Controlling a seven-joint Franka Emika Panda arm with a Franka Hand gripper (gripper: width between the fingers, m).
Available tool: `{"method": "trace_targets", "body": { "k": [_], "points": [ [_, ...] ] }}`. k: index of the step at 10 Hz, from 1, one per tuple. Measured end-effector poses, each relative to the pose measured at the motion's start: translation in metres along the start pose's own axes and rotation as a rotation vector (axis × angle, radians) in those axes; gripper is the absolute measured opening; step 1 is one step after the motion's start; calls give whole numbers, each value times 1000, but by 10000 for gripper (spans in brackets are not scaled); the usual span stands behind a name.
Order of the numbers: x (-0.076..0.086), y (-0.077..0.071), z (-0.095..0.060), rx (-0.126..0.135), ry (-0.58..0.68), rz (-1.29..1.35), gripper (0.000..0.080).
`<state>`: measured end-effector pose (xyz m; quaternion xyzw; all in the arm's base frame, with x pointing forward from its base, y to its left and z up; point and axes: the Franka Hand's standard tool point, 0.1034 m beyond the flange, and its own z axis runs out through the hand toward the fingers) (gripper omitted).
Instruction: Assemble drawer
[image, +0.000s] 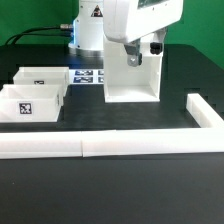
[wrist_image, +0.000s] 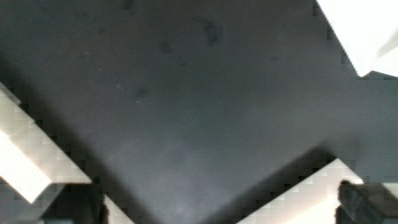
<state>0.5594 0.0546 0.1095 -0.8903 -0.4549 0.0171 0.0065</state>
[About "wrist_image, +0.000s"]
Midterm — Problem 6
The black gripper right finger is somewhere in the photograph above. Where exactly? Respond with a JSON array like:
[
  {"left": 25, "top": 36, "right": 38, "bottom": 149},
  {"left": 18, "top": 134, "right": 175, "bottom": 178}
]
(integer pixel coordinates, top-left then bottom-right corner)
[{"left": 334, "top": 180, "right": 398, "bottom": 224}]

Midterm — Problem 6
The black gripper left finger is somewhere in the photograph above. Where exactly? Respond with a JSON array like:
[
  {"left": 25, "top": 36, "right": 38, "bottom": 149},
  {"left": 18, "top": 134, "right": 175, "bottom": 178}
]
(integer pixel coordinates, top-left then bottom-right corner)
[{"left": 41, "top": 184, "right": 109, "bottom": 224}]

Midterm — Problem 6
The white drawer cabinet box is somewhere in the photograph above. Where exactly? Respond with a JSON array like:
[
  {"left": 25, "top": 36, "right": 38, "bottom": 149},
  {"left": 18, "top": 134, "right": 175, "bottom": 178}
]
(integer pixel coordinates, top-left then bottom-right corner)
[{"left": 237, "top": 159, "right": 368, "bottom": 224}]

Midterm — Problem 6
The white front fence rail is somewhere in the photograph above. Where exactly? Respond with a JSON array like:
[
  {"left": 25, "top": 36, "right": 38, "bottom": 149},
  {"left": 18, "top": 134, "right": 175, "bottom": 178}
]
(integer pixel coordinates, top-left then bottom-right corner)
[{"left": 0, "top": 83, "right": 91, "bottom": 202}]

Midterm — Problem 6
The white fence rail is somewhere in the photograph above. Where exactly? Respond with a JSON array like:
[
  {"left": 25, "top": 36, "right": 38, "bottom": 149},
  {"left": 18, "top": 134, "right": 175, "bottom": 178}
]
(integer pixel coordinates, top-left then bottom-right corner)
[
  {"left": 0, "top": 83, "right": 91, "bottom": 202},
  {"left": 317, "top": 0, "right": 398, "bottom": 77}
]

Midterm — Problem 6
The white right fence rail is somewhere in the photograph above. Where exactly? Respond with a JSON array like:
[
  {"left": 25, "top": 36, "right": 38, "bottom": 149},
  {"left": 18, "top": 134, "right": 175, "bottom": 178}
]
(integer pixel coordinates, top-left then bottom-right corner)
[{"left": 317, "top": 0, "right": 398, "bottom": 77}]

